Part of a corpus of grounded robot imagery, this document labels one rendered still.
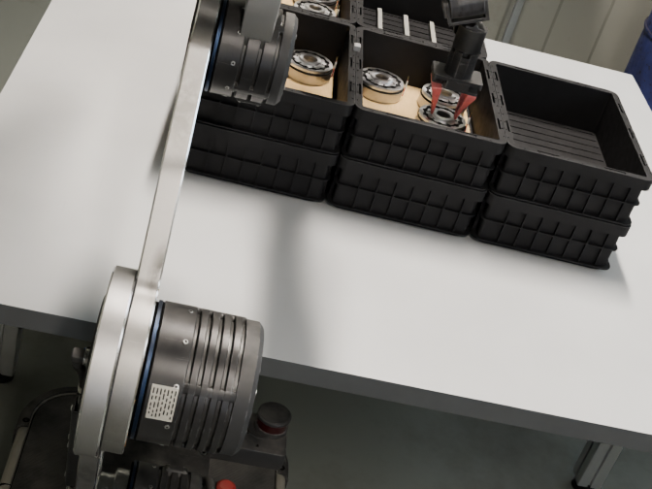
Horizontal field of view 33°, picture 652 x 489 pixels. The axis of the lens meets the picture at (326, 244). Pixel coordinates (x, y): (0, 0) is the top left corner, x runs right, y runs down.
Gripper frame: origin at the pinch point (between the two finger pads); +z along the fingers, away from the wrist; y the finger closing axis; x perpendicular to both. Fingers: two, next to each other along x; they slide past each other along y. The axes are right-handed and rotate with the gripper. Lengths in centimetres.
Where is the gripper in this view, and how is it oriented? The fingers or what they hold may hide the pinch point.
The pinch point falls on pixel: (443, 112)
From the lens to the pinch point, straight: 231.7
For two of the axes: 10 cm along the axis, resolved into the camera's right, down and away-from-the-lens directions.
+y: -9.7, -2.2, -1.0
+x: -0.4, 5.6, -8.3
